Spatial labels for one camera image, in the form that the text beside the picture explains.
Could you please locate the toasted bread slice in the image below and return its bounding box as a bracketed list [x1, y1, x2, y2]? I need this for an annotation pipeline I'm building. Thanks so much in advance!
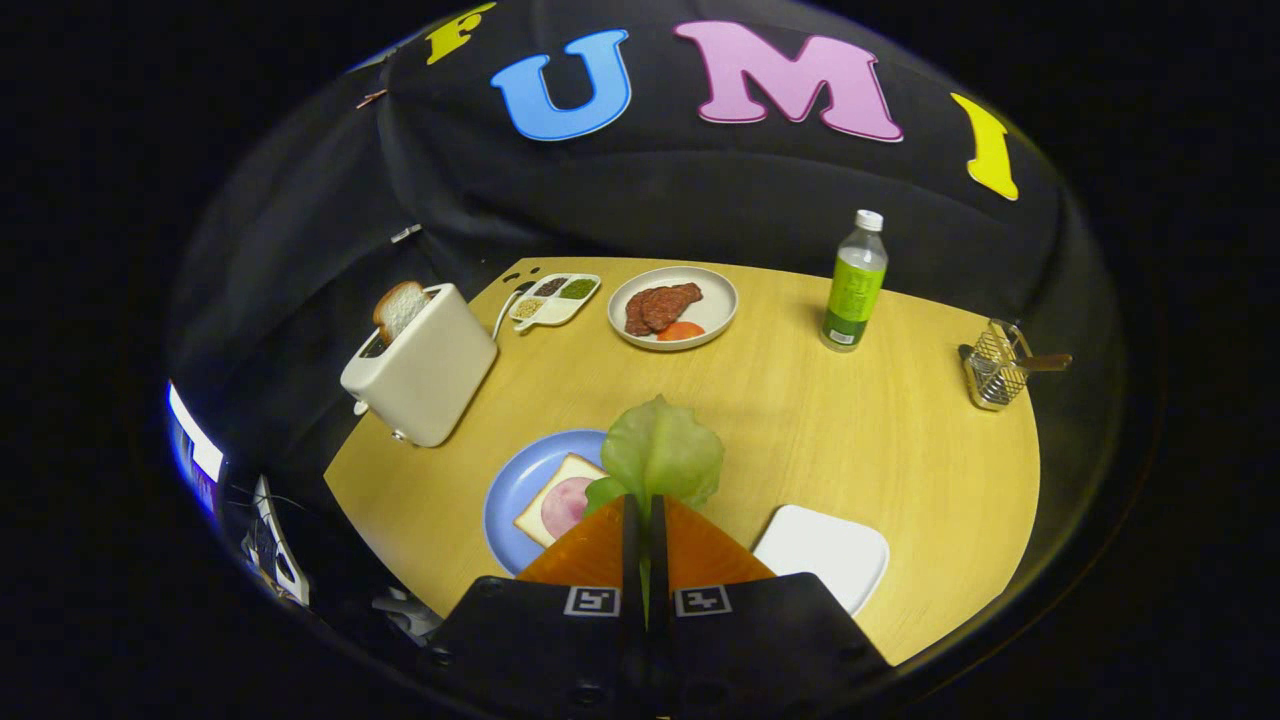
[373, 281, 431, 346]

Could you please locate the white frame object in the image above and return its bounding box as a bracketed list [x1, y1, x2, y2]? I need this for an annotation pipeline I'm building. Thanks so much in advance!
[240, 475, 311, 606]

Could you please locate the white bread slice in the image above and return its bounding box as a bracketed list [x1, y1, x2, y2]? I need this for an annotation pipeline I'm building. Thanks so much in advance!
[514, 453, 609, 549]

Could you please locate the green label plastic bottle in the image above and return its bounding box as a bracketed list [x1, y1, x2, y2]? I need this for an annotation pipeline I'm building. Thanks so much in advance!
[819, 209, 889, 353]

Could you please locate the green lettuce leaf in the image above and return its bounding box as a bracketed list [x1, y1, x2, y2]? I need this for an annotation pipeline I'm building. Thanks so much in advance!
[583, 395, 726, 626]

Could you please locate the white divided seasoning tray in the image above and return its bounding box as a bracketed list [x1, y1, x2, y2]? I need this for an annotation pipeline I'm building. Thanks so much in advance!
[508, 273, 602, 333]

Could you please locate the blue round plate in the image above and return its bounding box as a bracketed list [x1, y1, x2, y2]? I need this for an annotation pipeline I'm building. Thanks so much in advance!
[483, 429, 611, 576]

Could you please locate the small wire basket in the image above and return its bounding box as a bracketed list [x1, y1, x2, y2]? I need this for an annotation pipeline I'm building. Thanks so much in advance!
[960, 318, 1031, 412]

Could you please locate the bright lit screen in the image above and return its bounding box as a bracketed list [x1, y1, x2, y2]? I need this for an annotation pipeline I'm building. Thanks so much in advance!
[165, 382, 226, 511]

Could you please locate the pink ham slice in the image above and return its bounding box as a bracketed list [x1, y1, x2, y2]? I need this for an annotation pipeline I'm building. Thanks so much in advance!
[540, 476, 601, 541]

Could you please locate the small white object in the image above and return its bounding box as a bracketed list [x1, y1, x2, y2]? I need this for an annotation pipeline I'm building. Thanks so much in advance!
[372, 587, 441, 641]

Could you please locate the round white plate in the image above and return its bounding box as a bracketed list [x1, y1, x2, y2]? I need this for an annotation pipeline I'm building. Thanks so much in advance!
[607, 265, 739, 352]

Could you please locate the black backdrop cloth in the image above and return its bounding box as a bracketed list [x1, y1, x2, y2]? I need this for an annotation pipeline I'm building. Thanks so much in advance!
[165, 0, 1131, 561]

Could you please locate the white square plate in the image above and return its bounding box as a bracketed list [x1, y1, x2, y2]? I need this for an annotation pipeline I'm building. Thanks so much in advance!
[752, 504, 891, 616]

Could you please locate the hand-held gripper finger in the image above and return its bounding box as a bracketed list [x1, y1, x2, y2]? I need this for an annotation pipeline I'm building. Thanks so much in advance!
[648, 495, 891, 720]
[415, 493, 646, 720]

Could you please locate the white toaster cable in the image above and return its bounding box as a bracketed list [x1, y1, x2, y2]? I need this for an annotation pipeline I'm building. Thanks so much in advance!
[492, 283, 531, 341]

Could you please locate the white toaster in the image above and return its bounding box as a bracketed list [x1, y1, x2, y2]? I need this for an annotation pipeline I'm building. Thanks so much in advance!
[340, 283, 499, 448]

